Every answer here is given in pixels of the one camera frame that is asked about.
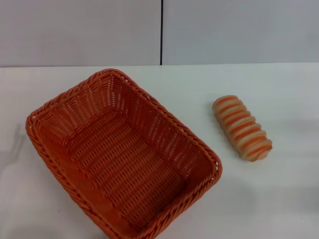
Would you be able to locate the black vertical wall seam strip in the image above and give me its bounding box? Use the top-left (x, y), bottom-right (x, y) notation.
top-left (159, 0), bottom-right (164, 66)

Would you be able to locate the orange striped bread roll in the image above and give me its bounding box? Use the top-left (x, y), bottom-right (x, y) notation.
top-left (211, 95), bottom-right (273, 163)

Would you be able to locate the orange woven plastic basket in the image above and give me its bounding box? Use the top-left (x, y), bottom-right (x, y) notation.
top-left (25, 68), bottom-right (223, 239)

